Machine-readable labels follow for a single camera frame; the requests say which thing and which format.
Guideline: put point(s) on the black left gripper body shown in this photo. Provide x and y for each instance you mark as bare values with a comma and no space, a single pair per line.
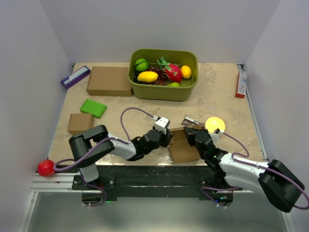
163,140

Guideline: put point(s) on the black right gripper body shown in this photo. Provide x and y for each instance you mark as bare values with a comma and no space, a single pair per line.
190,137

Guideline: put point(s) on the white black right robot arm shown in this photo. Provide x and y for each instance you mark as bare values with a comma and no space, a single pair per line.
234,171

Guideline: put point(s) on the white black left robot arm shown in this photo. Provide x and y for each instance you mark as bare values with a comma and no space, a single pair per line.
93,144

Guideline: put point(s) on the red white toothpaste box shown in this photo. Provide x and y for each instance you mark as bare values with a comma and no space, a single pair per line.
241,85

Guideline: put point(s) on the green small box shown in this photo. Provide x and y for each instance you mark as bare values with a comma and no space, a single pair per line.
94,108

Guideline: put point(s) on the large closed cardboard box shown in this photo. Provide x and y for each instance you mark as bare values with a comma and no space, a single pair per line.
109,81

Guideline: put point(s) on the small brown cardboard box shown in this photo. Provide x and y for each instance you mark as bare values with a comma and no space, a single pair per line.
80,122

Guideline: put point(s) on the purple rectangular box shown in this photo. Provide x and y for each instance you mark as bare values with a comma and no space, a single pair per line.
75,77

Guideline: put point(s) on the brown snack wrapper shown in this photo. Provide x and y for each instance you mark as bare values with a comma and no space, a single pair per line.
187,121

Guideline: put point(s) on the round yellow sponge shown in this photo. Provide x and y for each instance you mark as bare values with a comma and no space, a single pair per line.
214,123

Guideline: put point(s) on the green toy lime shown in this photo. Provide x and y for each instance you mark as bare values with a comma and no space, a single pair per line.
174,84

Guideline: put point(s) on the dark toy grapes bunch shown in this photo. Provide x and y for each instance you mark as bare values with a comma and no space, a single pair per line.
161,81

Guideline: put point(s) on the yellow toy lemon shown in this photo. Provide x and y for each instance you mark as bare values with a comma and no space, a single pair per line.
186,72

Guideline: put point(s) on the yellow toy mango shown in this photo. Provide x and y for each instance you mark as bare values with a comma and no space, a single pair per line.
147,76

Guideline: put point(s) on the pink toy dragon fruit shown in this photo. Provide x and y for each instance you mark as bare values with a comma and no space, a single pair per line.
172,71

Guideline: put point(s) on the olive green plastic bin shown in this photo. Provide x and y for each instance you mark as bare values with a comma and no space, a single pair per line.
156,92

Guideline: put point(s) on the green toy watermelon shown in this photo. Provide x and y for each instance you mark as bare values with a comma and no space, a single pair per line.
141,65

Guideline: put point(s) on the red toy tomato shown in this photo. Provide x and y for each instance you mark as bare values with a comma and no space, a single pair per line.
46,168

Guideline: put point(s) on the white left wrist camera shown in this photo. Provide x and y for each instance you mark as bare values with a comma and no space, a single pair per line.
162,124

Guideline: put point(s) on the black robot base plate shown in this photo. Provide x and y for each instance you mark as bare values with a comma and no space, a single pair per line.
161,182

